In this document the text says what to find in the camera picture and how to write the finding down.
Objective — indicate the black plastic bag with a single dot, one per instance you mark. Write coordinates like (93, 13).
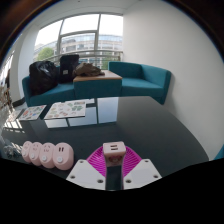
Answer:
(43, 78)

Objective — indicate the metal balcony railing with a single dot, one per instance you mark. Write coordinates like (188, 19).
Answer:
(83, 52)

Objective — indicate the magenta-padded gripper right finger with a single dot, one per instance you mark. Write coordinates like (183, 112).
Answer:
(142, 173)

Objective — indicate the pink charger block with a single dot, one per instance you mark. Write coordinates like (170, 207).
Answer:
(114, 152)

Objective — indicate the brown jacket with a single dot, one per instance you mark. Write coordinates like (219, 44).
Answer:
(87, 70)

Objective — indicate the black backpack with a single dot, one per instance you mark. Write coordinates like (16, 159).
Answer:
(68, 68)

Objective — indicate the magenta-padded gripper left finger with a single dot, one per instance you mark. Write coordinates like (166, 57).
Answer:
(86, 175)

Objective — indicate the teal side table wooden top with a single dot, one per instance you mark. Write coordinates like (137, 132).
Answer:
(96, 87)

